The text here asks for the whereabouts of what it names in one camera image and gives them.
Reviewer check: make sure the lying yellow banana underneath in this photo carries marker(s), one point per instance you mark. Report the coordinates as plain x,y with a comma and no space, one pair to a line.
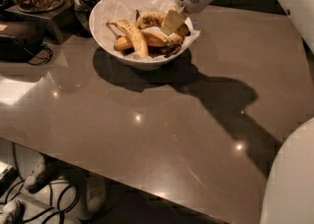
155,39

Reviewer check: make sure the dark overripe banana right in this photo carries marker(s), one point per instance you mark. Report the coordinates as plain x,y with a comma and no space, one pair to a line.
165,51

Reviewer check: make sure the white sock foot left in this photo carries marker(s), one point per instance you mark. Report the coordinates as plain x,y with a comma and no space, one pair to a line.
42,174

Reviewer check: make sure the white bowl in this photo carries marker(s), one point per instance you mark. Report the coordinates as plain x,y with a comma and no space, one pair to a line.
144,63

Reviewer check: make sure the white sock foot corner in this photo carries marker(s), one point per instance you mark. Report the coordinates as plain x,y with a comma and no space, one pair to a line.
11,213

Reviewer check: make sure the scoop with white handle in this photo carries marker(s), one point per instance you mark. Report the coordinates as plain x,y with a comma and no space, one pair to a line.
81,7

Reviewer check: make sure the black device with cable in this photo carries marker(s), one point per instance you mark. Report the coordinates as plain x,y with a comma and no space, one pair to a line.
22,42

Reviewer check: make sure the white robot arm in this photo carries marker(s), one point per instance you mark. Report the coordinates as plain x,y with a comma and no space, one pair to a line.
235,97

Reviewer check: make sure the white paper liner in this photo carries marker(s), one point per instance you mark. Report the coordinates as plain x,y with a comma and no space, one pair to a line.
117,8

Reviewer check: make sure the spotted yellow banana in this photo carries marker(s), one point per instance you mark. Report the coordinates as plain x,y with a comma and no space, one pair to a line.
133,37
156,19

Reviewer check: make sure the white sock foot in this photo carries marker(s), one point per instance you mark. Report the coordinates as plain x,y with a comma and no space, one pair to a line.
42,174
95,192

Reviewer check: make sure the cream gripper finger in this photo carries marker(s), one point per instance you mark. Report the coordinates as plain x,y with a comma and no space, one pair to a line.
174,22

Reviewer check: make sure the grey metal stand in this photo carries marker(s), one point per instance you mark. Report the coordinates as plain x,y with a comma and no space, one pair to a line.
58,24

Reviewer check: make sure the white sock foot right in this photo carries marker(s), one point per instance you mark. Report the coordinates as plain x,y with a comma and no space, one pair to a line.
95,192

